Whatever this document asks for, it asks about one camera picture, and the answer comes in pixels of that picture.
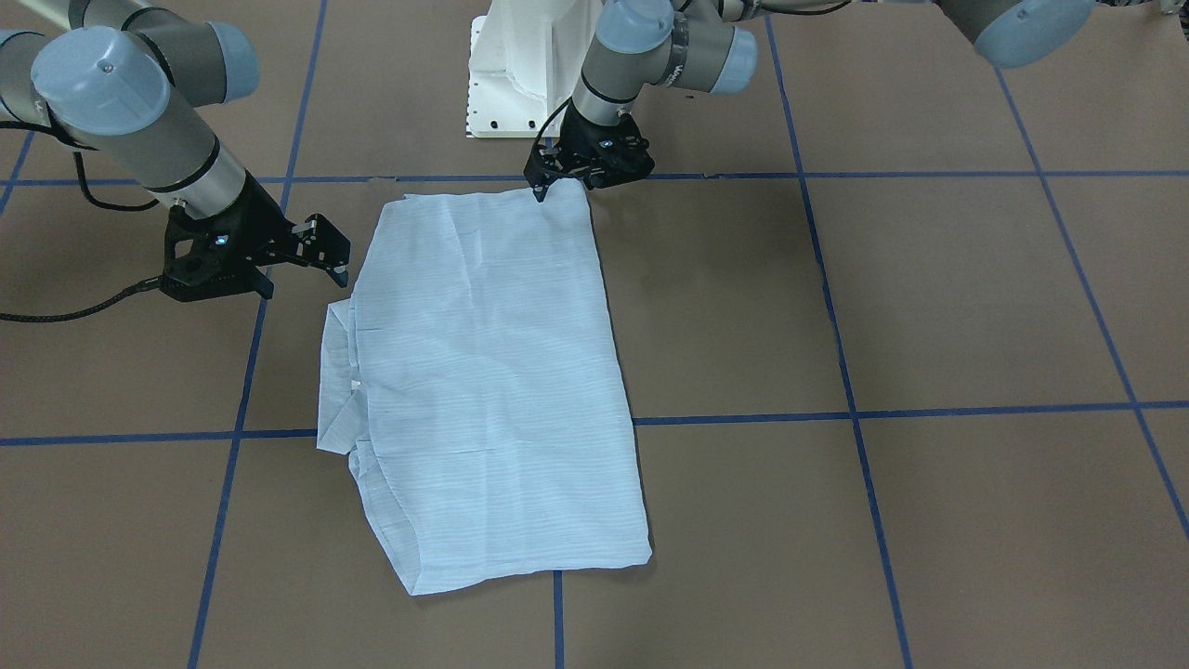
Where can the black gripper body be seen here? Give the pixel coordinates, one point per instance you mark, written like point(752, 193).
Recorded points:
point(582, 133)
point(257, 219)

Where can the light blue button shirt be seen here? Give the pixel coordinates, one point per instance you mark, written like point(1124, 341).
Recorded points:
point(472, 382)

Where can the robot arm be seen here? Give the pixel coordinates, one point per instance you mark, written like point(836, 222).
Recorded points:
point(702, 46)
point(127, 79)

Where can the white camera mast base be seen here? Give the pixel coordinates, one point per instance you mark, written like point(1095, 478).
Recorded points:
point(525, 58)

